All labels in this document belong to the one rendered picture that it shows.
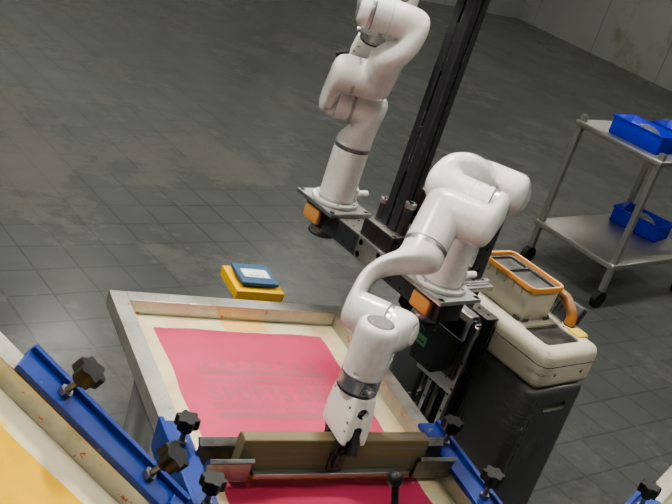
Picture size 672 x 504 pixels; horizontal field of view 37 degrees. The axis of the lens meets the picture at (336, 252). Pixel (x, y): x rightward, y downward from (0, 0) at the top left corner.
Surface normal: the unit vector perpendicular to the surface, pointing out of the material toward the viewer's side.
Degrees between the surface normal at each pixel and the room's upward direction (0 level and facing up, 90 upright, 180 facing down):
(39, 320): 0
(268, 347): 0
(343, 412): 90
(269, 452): 90
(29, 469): 32
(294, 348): 0
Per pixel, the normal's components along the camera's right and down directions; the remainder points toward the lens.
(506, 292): -0.78, 0.06
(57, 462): 0.75, -0.58
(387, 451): 0.37, 0.48
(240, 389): 0.29, -0.87
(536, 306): 0.56, 0.51
